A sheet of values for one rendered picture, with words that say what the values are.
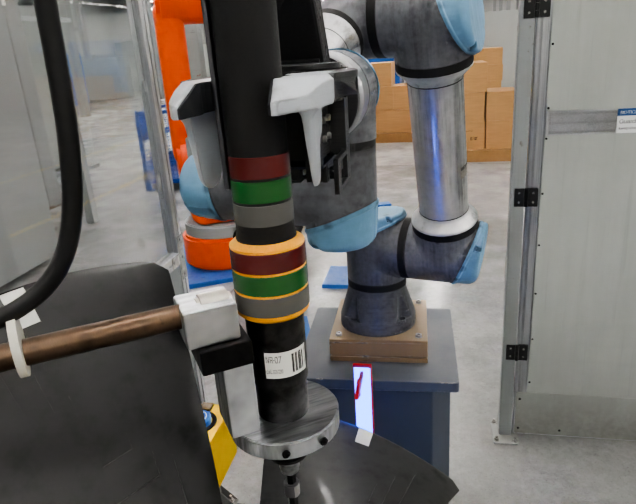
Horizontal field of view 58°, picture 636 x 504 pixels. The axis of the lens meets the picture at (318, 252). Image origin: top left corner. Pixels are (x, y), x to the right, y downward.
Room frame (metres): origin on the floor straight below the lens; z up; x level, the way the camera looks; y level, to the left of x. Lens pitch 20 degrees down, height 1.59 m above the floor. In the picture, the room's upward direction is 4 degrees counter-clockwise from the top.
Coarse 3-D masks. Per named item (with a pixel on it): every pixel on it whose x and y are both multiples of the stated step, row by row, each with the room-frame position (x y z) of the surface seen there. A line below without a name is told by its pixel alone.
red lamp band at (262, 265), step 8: (296, 248) 0.30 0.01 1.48; (304, 248) 0.31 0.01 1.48; (232, 256) 0.30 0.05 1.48; (240, 256) 0.29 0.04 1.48; (248, 256) 0.29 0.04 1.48; (256, 256) 0.29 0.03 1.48; (264, 256) 0.29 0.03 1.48; (272, 256) 0.29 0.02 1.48; (280, 256) 0.29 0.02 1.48; (288, 256) 0.29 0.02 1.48; (296, 256) 0.30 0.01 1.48; (304, 256) 0.30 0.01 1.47; (232, 264) 0.30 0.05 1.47; (240, 264) 0.29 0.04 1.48; (248, 264) 0.29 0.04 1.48; (256, 264) 0.29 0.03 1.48; (264, 264) 0.29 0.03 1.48; (272, 264) 0.29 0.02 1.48; (280, 264) 0.29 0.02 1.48; (288, 264) 0.29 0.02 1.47; (296, 264) 0.30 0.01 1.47; (240, 272) 0.29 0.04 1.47; (248, 272) 0.29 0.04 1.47; (256, 272) 0.29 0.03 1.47; (264, 272) 0.29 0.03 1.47; (272, 272) 0.29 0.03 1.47; (280, 272) 0.29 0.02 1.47
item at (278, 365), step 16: (256, 336) 0.30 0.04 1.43; (272, 336) 0.29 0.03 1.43; (288, 336) 0.30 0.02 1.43; (304, 336) 0.31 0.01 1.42; (256, 352) 0.30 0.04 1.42; (272, 352) 0.29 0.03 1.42; (288, 352) 0.29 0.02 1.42; (304, 352) 0.30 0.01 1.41; (256, 368) 0.30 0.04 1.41; (272, 368) 0.29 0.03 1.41; (288, 368) 0.29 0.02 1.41; (304, 368) 0.30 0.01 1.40; (256, 384) 0.30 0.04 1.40; (272, 384) 0.29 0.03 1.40; (288, 384) 0.29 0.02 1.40; (304, 384) 0.30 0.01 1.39; (272, 400) 0.30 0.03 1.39; (288, 400) 0.30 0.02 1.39; (304, 400) 0.30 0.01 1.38; (272, 416) 0.30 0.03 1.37; (288, 416) 0.30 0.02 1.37; (288, 464) 0.30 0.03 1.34
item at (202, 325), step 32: (192, 320) 0.28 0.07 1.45; (224, 320) 0.28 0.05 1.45; (192, 352) 0.30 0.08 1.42; (224, 352) 0.28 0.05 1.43; (224, 384) 0.28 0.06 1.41; (224, 416) 0.30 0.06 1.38; (256, 416) 0.29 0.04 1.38; (320, 416) 0.30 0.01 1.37; (256, 448) 0.28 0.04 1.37; (288, 448) 0.28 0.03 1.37
